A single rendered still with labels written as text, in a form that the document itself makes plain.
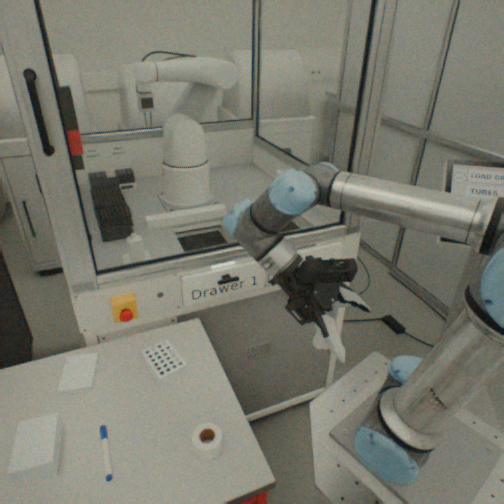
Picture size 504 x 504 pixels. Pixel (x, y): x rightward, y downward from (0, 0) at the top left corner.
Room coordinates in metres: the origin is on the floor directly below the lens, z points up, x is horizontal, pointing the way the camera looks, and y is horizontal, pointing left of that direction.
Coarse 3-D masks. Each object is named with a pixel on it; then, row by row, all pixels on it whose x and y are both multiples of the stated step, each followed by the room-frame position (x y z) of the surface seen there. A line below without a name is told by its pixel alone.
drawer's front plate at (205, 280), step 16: (208, 272) 1.04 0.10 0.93; (224, 272) 1.05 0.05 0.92; (240, 272) 1.07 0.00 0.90; (256, 272) 1.09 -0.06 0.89; (192, 288) 1.01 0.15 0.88; (208, 288) 1.03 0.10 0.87; (224, 288) 1.05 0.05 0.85; (240, 288) 1.07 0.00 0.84; (256, 288) 1.10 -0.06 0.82; (192, 304) 1.01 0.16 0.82
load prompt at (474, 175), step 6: (468, 168) 1.34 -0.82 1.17; (468, 174) 1.32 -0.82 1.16; (474, 174) 1.32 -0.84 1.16; (480, 174) 1.31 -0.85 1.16; (486, 174) 1.31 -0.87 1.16; (492, 174) 1.31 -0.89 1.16; (498, 174) 1.30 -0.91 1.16; (468, 180) 1.31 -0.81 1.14; (474, 180) 1.30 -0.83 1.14; (480, 180) 1.30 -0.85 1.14; (486, 180) 1.29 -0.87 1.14; (492, 180) 1.29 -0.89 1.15; (498, 180) 1.29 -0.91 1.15
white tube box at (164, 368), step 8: (160, 344) 0.85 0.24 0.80; (168, 344) 0.85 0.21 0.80; (144, 352) 0.82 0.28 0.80; (152, 352) 0.82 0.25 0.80; (160, 352) 0.82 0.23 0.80; (168, 352) 0.82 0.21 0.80; (176, 352) 0.82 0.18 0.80; (144, 360) 0.81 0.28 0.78; (152, 360) 0.79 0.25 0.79; (160, 360) 0.79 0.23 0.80; (168, 360) 0.78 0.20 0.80; (152, 368) 0.76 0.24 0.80; (160, 368) 0.76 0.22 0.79; (168, 368) 0.76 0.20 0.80; (176, 368) 0.76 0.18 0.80; (184, 368) 0.76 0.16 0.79; (160, 376) 0.73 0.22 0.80; (168, 376) 0.74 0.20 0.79; (176, 376) 0.75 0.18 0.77; (160, 384) 0.72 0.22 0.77
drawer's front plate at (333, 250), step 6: (318, 246) 1.20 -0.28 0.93; (324, 246) 1.20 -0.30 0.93; (330, 246) 1.21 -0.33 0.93; (336, 246) 1.22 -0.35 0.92; (342, 246) 1.23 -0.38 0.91; (300, 252) 1.16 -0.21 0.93; (306, 252) 1.17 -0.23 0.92; (312, 252) 1.18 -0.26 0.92; (318, 252) 1.19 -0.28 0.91; (324, 252) 1.20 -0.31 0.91; (330, 252) 1.21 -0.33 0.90; (336, 252) 1.22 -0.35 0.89; (324, 258) 1.20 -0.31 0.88; (336, 258) 1.22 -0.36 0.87; (270, 276) 1.12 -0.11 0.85
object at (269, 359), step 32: (160, 320) 1.00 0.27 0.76; (224, 320) 1.08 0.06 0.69; (256, 320) 1.13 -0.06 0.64; (288, 320) 1.19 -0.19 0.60; (224, 352) 1.08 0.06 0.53; (256, 352) 1.13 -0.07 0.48; (288, 352) 1.19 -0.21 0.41; (320, 352) 1.25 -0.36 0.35; (256, 384) 1.14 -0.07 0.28; (288, 384) 1.20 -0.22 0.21; (320, 384) 1.26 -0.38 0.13; (256, 416) 1.13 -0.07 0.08
